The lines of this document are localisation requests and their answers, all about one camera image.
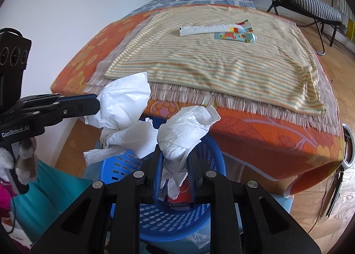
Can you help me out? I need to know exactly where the orange floral bedspread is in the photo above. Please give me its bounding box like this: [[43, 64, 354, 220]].
[[51, 5, 345, 195]]

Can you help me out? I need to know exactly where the white plastic bag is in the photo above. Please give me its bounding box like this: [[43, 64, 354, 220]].
[[83, 72, 158, 166]]

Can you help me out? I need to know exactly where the fringed pinkish woven blanket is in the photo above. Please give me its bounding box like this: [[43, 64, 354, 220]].
[[84, 11, 341, 136]]

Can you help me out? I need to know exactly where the yellow crate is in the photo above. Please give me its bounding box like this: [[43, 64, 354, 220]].
[[346, 19, 355, 43]]

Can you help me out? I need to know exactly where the white gloved left hand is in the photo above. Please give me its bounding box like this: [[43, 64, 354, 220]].
[[1, 138, 38, 185]]

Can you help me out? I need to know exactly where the black tripod stand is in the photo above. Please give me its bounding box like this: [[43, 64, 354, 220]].
[[325, 166, 345, 217]]

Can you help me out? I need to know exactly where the striped chair cushion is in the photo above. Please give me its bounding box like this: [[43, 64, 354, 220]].
[[282, 0, 342, 23]]

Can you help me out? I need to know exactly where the white colourful long wrapper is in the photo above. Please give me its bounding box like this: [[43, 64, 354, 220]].
[[179, 20, 253, 37]]

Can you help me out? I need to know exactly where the white ring light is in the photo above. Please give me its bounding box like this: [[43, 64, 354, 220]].
[[341, 123, 354, 171]]

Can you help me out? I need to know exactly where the teal fruit print packet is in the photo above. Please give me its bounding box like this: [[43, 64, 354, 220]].
[[214, 30, 256, 43]]

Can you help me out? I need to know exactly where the red cardboard medicine box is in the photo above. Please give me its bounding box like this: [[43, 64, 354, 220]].
[[168, 179, 193, 211]]

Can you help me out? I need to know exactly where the white paper cup with bag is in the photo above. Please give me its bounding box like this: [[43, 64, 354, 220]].
[[157, 105, 221, 200]]

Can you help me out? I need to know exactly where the blue checkered bed sheet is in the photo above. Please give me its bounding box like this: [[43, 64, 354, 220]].
[[127, 0, 255, 17]]

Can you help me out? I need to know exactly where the clear plastic bag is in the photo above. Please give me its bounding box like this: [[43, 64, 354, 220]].
[[183, 222, 211, 249]]

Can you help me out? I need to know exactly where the striped yellow towel blanket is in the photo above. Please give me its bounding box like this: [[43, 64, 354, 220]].
[[105, 5, 326, 115]]

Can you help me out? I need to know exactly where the blue plastic trash basket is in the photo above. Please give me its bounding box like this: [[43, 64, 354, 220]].
[[99, 134, 226, 242]]

